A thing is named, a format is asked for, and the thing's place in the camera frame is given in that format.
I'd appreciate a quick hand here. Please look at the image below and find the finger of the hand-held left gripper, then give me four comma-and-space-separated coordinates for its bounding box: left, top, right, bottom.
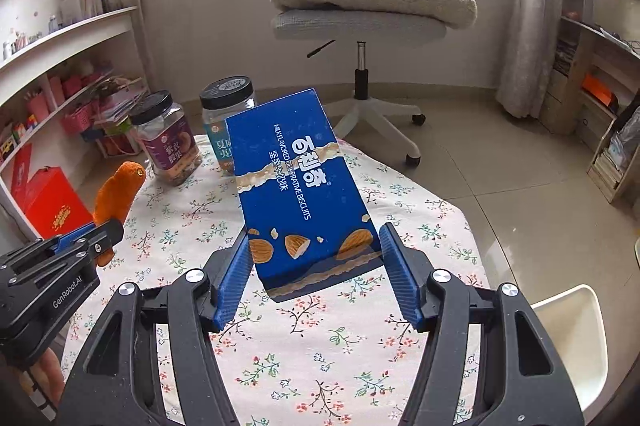
54, 218, 125, 267

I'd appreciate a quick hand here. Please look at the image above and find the person's left hand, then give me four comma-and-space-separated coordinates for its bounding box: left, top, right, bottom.
27, 346, 66, 412

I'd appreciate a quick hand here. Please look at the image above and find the blue label nut jar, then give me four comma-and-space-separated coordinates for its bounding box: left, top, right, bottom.
199, 74, 256, 174

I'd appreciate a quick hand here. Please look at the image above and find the pile of colourful books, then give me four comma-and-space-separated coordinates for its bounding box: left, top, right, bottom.
75, 70, 151, 157

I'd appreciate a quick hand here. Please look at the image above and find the white bookshelf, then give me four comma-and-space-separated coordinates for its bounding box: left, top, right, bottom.
0, 0, 151, 247

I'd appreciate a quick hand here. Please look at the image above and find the floral tablecloth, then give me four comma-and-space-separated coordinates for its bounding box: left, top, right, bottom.
60, 133, 493, 426

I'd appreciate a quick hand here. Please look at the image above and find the purple label nut jar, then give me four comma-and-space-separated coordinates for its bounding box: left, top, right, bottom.
129, 90, 203, 187

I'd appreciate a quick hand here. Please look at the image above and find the orange toy carrot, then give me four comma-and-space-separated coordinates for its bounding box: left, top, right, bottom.
92, 161, 147, 267

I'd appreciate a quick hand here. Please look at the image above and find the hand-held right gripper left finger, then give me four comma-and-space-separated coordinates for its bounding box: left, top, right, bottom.
59, 233, 253, 426

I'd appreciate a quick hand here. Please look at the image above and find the blue biscuit box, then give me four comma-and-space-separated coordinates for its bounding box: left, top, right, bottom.
224, 88, 386, 304

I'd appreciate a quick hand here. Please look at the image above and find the white plastic bin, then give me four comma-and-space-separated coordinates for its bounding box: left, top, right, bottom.
530, 284, 610, 426

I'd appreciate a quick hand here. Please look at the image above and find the orange box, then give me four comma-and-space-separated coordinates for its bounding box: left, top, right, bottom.
580, 73, 616, 107

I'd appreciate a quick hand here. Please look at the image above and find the grey office chair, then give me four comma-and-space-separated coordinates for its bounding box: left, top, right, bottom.
257, 0, 453, 167

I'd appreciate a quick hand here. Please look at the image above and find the red gift box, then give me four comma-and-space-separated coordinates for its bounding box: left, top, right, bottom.
10, 143, 96, 241

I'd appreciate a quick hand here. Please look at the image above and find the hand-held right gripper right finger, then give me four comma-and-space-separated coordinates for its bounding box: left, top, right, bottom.
378, 222, 586, 426

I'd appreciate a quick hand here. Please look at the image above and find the wooden desk shelf unit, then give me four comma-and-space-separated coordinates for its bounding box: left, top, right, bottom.
540, 0, 640, 207

